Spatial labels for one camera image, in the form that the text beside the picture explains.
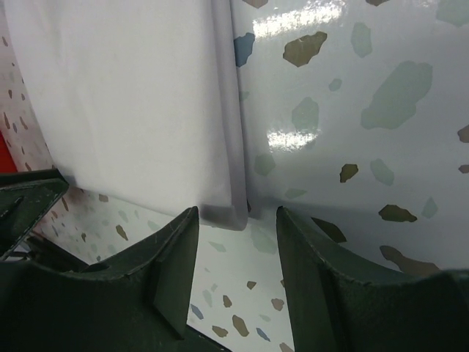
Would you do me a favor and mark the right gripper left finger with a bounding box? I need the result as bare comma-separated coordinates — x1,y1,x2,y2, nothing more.
1,207,222,351

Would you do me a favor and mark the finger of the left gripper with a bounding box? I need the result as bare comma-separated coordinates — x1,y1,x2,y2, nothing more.
1,169,69,260

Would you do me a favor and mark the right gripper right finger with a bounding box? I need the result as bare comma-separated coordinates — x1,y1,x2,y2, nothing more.
276,207,468,351

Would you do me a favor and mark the white t shirt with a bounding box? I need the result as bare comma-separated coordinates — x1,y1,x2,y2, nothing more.
4,1,248,230

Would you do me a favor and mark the red plastic bin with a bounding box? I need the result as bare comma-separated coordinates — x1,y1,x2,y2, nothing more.
0,134,18,173

